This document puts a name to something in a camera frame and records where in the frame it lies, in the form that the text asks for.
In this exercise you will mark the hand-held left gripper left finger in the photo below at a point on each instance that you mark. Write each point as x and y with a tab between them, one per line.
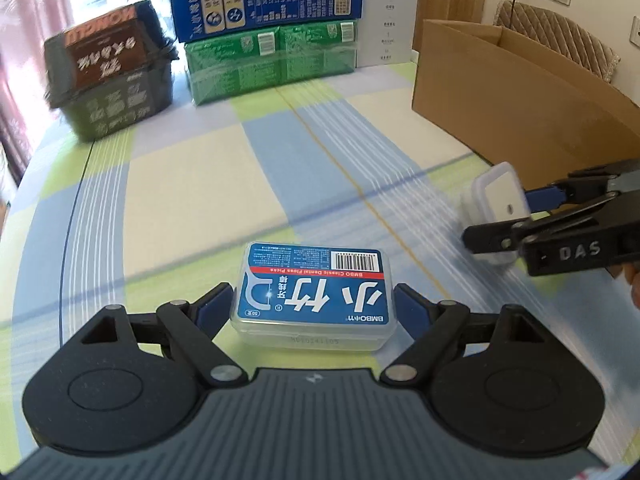
215	307

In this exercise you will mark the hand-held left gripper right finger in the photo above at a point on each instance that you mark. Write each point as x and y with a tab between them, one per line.
412	310

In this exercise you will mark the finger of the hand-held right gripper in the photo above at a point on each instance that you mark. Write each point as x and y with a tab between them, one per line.
550	197
495	237

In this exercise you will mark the white square night light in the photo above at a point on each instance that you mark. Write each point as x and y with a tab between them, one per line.
500	197

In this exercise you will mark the clear box blue label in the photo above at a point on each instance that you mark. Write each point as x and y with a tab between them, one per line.
315	295

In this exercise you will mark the brown cardboard box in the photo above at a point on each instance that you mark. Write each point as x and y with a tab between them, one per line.
500	105

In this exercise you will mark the checked tablecloth desktop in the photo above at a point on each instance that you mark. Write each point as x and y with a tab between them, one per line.
200	185

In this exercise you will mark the person's right hand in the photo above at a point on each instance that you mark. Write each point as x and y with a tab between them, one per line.
634	285

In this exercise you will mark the quilted brown chair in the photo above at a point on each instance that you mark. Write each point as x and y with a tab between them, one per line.
560	40

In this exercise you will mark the white box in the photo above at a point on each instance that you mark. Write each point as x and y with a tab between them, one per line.
387	15

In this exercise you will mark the green wrapped pack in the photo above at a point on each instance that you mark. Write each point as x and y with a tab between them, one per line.
270	60

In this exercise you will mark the black food container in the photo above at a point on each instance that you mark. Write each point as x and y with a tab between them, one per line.
110	75

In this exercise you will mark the blue carton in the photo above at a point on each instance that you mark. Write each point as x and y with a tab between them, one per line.
265	2

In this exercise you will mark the pink curtain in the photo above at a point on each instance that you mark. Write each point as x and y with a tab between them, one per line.
20	60

